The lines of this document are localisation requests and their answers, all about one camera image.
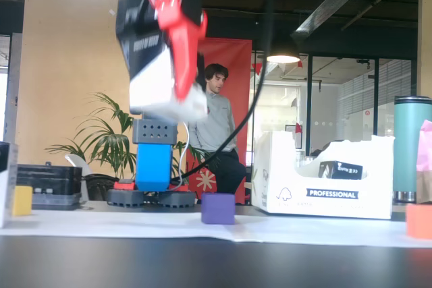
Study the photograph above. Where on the teal tumbler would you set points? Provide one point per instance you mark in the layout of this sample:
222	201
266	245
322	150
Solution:
410	139

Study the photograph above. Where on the purple cube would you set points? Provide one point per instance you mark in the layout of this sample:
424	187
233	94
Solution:
217	208

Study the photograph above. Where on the black basket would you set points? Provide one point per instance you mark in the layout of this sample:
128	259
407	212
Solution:
101	187

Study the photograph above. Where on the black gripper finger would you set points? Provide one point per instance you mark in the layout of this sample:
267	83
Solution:
200	72

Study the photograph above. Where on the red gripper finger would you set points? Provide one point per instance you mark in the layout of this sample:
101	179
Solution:
182	52

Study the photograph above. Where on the white chair back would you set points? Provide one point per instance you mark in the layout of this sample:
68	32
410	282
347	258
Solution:
76	163

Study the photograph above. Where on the brown bag pink paper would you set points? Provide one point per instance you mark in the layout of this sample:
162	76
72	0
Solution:
425	153

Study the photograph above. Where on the long white paper strip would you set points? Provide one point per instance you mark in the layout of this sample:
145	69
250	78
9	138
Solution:
135	227

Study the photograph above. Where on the green palm plant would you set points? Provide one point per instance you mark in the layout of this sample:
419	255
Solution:
101	139

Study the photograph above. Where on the grey robot arm blue base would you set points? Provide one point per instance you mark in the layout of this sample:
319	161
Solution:
152	166

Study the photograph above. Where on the yellow cube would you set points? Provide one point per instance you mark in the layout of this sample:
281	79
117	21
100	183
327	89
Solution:
22	200

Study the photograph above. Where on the black pendant lamp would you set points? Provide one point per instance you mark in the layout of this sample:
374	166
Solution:
283	58

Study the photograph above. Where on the white cardboard carton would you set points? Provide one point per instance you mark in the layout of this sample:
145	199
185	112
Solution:
337	200

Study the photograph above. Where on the man in grey sweater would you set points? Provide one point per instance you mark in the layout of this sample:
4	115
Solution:
219	122

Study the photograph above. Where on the black electronics case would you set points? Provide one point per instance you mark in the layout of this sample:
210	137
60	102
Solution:
50	180

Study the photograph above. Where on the red banner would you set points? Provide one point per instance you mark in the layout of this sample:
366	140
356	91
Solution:
236	52

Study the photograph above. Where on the small black white box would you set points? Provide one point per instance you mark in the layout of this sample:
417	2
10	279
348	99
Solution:
341	170
152	89

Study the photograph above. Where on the orange cube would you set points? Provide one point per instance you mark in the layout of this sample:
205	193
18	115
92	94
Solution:
420	220

